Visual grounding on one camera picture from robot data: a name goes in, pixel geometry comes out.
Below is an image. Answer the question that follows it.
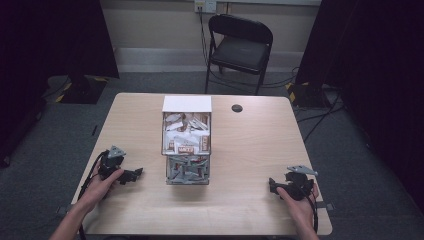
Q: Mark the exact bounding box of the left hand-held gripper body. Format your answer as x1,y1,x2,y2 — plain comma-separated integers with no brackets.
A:
98,145,127,181

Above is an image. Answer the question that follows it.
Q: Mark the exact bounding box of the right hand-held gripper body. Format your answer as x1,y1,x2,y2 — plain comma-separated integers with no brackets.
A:
282,164,319,202

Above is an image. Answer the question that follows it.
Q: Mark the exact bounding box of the person's right hand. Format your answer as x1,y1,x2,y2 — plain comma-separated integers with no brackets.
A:
275,182,321,232

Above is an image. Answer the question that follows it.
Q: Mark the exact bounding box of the person's left hand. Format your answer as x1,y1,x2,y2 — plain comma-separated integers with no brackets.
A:
77,162,125,215

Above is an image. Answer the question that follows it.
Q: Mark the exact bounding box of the grey table edge clamp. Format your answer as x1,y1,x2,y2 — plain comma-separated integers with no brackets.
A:
314,201,336,212

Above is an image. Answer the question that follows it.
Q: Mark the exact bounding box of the pile of grey packets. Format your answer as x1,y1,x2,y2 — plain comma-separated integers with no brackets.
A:
167,155,210,183

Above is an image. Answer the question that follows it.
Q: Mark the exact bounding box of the small clear box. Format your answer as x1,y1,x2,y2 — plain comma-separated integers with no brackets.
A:
165,154,211,186

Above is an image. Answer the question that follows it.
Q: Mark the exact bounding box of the pile of white brown packets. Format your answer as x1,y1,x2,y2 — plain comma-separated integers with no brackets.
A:
163,112,211,155

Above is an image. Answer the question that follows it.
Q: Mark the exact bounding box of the black stand base striped tape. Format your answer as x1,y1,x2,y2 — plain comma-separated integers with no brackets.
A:
285,81,333,109
46,74,110,105

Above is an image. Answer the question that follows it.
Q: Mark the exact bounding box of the large clear box white lid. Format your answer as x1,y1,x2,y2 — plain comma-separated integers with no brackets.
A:
161,95,213,157

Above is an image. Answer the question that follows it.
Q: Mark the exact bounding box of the black folding chair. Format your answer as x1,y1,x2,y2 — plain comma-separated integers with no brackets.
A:
204,13,274,97

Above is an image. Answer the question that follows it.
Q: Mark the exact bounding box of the dark curtain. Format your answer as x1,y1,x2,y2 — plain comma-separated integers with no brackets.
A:
0,0,120,168
294,0,424,211

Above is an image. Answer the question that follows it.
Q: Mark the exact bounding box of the left hand-held gripper black cable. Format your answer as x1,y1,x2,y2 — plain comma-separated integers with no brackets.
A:
76,150,110,240

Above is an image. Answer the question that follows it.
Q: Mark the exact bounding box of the hand-held gripper black cable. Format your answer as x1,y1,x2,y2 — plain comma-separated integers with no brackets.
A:
76,150,110,240
303,194,319,234

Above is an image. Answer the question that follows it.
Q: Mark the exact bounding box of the right hand-held gripper black cable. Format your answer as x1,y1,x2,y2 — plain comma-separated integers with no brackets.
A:
303,194,319,234

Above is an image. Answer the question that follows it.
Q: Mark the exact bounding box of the black floor cable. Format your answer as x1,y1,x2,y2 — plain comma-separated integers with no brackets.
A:
295,89,346,144

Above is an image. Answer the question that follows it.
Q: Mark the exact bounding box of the white wall socket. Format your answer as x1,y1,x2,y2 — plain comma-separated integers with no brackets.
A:
193,0,218,15

